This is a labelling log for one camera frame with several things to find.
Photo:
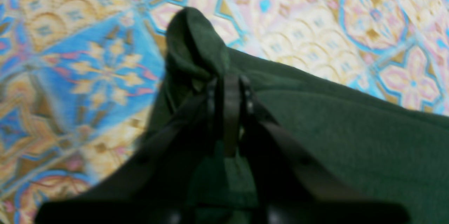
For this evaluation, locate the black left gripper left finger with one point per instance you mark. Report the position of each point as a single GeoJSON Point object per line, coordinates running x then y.
{"type": "Point", "coordinates": [154, 186]}

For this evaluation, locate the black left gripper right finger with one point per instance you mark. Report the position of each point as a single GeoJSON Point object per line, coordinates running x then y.
{"type": "Point", "coordinates": [293, 186]}

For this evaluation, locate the dark green long-sleeve shirt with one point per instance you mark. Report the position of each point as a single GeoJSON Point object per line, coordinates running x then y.
{"type": "Point", "coordinates": [385, 150]}

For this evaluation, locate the patterned colourful tablecloth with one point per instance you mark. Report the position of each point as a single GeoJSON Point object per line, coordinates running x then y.
{"type": "Point", "coordinates": [79, 78]}

